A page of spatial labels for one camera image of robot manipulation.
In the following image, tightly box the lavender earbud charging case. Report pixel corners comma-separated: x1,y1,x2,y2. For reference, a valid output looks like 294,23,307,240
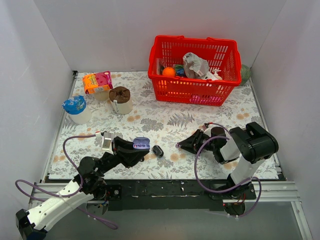
133,137,150,150

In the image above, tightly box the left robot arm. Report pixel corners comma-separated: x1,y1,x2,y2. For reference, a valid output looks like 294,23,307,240
15,132,150,240

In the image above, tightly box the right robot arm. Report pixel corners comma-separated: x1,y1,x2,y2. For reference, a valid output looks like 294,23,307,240
176,121,279,199

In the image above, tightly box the black earbud charging case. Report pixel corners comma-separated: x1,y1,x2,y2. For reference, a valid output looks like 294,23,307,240
152,145,164,158

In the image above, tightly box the floral patterned table mat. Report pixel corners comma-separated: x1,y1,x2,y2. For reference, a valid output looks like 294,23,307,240
48,71,263,180

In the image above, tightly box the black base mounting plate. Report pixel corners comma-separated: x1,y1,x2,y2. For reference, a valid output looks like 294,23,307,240
94,179,256,211

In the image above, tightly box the brown topped paper roll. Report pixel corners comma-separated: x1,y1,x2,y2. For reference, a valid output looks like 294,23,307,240
109,86,133,115

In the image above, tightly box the blue lidded white cup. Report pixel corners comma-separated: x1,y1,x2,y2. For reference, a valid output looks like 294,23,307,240
61,95,92,125

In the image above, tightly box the beige cup under package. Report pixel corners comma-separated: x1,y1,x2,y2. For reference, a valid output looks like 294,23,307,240
93,90,110,102

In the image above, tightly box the white pump bottle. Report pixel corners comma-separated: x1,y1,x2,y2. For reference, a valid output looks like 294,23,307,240
201,69,223,81

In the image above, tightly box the orange pink snack package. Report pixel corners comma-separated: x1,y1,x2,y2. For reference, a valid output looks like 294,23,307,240
82,71,113,95

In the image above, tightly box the blue green item in basket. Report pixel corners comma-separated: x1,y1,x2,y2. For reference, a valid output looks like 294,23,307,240
174,64,186,77

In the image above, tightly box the crumpled grey paper bag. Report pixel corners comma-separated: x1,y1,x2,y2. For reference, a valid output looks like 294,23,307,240
182,52,209,79

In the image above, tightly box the orange fruit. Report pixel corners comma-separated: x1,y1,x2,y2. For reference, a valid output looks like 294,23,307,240
162,67,176,77

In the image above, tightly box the green ball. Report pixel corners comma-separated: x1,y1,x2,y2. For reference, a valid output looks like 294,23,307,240
240,64,252,86

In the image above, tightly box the clear plastic packet in basket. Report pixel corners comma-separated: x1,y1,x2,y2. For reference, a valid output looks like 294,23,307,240
156,58,166,75

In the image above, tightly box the red plastic shopping basket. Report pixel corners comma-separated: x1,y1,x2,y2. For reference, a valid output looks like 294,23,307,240
148,35,242,106

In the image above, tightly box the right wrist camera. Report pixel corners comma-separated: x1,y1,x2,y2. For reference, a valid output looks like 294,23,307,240
202,122,213,137

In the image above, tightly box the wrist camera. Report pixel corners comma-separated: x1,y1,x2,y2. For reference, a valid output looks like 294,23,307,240
202,122,213,137
95,131,113,154

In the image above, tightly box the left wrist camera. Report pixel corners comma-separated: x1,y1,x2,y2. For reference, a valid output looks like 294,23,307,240
95,131,113,154

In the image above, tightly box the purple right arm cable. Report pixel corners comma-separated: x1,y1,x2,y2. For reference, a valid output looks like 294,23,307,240
194,122,262,218

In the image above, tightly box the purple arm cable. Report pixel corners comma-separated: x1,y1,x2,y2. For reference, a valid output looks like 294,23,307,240
14,133,119,230
194,122,262,218

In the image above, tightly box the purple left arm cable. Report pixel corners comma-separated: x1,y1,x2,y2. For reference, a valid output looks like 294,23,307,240
14,133,119,230

